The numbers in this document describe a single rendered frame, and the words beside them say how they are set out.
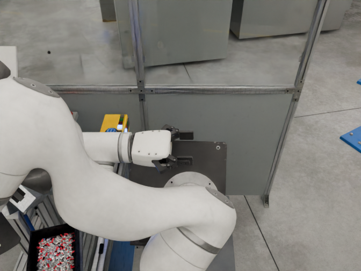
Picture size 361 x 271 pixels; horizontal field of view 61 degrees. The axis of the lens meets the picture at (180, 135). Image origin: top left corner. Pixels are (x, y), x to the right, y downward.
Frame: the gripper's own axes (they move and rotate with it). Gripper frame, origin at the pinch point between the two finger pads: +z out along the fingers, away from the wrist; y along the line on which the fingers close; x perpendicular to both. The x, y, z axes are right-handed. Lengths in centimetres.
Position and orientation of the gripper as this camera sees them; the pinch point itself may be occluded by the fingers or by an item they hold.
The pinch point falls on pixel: (189, 147)
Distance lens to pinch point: 81.8
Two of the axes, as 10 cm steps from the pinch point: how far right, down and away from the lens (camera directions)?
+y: -0.5, 7.2, -6.9
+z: 10.0, 0.0, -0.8
